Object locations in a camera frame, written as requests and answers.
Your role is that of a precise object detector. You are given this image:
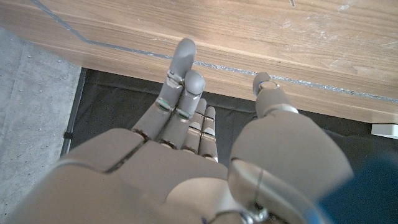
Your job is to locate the white power strip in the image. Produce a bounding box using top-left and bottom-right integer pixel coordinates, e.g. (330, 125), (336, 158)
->
(371, 123), (398, 140)

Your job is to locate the blue right wrist connector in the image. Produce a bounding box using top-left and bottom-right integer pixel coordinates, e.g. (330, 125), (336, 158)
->
(317, 154), (398, 224)

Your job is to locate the black backdrop stand pole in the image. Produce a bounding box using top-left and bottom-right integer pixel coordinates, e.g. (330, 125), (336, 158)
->
(60, 67), (88, 158)

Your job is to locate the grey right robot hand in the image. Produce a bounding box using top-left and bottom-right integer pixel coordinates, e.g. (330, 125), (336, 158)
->
(6, 37), (355, 224)

